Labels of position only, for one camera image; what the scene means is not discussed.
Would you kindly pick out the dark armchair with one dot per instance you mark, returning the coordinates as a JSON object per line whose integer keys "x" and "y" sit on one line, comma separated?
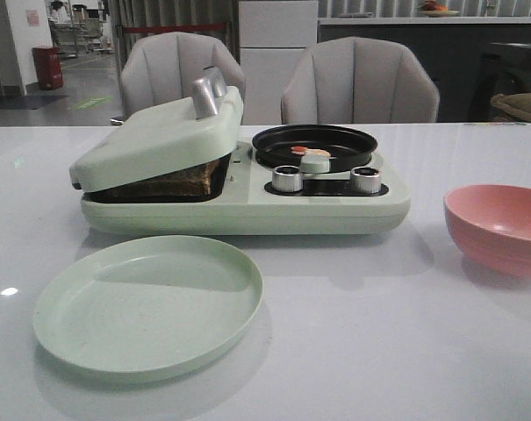
{"x": 505, "y": 68}

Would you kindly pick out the bread slice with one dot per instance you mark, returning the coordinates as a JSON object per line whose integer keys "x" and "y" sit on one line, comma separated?
{"x": 193, "y": 181}

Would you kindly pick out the left grey upholstered chair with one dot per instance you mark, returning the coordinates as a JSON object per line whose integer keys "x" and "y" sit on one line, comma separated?
{"x": 161, "y": 68}

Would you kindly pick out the green sandwich maker lid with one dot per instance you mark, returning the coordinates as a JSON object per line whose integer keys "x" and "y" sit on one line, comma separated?
{"x": 158, "y": 140}

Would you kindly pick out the black round frying pan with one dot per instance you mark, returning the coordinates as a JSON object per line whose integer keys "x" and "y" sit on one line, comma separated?
{"x": 349, "y": 148}

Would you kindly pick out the left silver control knob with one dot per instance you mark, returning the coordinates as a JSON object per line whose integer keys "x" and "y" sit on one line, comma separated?
{"x": 287, "y": 179}

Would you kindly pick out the pink bowl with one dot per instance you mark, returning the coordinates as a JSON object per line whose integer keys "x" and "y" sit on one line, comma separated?
{"x": 491, "y": 224}

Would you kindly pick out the red bin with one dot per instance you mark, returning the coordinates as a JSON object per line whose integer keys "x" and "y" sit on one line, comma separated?
{"x": 47, "y": 66}

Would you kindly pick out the white cabinet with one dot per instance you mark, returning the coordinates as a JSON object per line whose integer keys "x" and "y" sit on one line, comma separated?
{"x": 272, "y": 35}

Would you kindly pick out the orange shrimp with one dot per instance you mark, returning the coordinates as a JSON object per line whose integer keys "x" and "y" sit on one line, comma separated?
{"x": 304, "y": 150}

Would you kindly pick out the right grey upholstered chair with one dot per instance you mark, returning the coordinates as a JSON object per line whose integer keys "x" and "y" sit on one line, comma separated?
{"x": 356, "y": 80}

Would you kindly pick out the silver lid handle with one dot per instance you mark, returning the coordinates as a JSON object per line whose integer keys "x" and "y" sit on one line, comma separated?
{"x": 207, "y": 92}

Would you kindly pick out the light green plate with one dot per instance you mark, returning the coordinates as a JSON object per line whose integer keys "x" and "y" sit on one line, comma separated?
{"x": 149, "y": 309}

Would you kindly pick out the dark floor mat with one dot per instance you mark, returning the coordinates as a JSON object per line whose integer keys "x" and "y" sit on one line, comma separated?
{"x": 27, "y": 102}

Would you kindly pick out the silver control knob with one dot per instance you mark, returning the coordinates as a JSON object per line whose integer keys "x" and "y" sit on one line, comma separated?
{"x": 287, "y": 179}
{"x": 365, "y": 180}

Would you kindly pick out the fruit plate on counter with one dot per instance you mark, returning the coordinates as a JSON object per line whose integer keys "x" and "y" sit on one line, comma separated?
{"x": 432, "y": 9}

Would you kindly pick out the beige cushion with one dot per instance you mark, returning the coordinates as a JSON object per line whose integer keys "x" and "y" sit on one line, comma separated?
{"x": 512, "y": 108}

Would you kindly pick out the green breakfast maker base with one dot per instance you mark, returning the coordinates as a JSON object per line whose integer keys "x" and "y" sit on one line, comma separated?
{"x": 245, "y": 207}

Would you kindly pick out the grey upholstered chair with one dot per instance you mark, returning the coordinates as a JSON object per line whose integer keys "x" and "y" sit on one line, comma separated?
{"x": 161, "y": 68}
{"x": 356, "y": 80}

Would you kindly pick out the right silver control knob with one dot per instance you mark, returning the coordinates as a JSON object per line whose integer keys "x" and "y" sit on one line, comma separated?
{"x": 365, "y": 180}

